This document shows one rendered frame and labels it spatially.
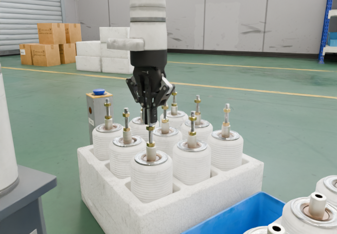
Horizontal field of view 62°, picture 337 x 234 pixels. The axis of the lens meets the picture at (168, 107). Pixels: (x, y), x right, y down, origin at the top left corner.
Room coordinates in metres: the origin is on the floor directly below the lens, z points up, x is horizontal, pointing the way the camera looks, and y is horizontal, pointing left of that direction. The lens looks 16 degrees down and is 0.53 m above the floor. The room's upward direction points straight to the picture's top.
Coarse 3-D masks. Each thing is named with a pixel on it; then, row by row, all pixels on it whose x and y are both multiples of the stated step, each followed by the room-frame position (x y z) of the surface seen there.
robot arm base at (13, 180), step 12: (0, 84) 0.38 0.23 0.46; (0, 96) 0.37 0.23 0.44; (0, 108) 0.37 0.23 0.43; (0, 120) 0.36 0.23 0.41; (0, 132) 0.36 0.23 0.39; (0, 144) 0.36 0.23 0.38; (12, 144) 0.38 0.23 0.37; (0, 156) 0.35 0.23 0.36; (12, 156) 0.38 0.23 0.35; (0, 168) 0.35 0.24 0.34; (12, 168) 0.37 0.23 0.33; (0, 180) 0.35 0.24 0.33; (12, 180) 0.37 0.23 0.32; (0, 192) 0.35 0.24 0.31
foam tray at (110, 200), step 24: (96, 168) 0.66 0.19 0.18; (216, 168) 0.66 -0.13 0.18; (240, 168) 0.66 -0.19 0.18; (96, 192) 0.66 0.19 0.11; (120, 192) 0.54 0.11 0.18; (192, 192) 0.55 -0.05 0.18; (216, 192) 0.58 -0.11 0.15; (240, 192) 0.64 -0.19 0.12; (96, 216) 0.67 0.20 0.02; (120, 216) 0.54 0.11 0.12; (144, 216) 0.47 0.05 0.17; (168, 216) 0.50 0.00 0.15; (192, 216) 0.54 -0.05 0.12
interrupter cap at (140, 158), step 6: (156, 150) 0.60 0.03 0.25; (138, 156) 0.58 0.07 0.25; (144, 156) 0.58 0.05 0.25; (156, 156) 0.58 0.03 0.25; (162, 156) 0.57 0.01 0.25; (138, 162) 0.54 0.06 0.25; (144, 162) 0.54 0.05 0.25; (150, 162) 0.54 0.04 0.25; (156, 162) 0.55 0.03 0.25; (162, 162) 0.54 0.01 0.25
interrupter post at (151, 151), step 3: (147, 147) 0.56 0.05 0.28; (150, 147) 0.56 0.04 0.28; (153, 147) 0.56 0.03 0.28; (147, 150) 0.56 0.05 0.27; (150, 150) 0.56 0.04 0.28; (153, 150) 0.56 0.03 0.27; (147, 153) 0.56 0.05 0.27; (150, 153) 0.56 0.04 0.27; (153, 153) 0.56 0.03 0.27; (147, 156) 0.56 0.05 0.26; (150, 156) 0.56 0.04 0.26; (153, 156) 0.56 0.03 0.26; (147, 159) 0.56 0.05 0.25; (150, 159) 0.56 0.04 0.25; (153, 159) 0.56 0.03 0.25
